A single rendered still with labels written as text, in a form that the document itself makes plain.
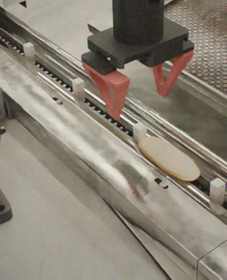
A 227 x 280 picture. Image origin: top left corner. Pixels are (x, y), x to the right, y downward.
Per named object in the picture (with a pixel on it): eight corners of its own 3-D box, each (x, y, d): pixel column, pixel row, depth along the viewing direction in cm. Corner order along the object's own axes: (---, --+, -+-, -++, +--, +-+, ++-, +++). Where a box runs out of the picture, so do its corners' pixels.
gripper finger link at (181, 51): (193, 100, 74) (197, 33, 68) (149, 122, 71) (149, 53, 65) (157, 78, 79) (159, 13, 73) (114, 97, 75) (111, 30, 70)
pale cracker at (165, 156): (130, 146, 77) (130, 139, 76) (153, 134, 78) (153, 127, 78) (184, 187, 70) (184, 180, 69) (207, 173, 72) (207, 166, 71)
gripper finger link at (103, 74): (164, 115, 72) (166, 46, 66) (117, 138, 69) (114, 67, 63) (129, 90, 76) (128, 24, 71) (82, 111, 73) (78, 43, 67)
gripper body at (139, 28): (190, 44, 69) (193, -15, 64) (120, 74, 64) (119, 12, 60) (154, 24, 73) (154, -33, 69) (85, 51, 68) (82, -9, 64)
